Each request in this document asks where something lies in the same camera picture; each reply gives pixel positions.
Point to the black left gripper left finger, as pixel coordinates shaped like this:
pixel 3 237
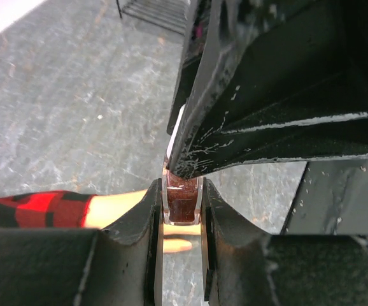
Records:
pixel 118 265

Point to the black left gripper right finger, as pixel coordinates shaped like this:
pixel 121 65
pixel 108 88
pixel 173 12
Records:
pixel 245 265

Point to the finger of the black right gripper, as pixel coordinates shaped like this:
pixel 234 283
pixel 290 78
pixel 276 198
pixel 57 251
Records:
pixel 278 81
pixel 193 46

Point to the red nail polish bottle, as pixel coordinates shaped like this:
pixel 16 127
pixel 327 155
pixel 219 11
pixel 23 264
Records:
pixel 181 199

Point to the mannequin hand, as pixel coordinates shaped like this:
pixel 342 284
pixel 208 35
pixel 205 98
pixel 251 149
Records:
pixel 102 210

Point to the red black plaid shirt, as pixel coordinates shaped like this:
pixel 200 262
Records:
pixel 51 209

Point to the black wire rack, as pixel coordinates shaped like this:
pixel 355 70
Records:
pixel 170 15

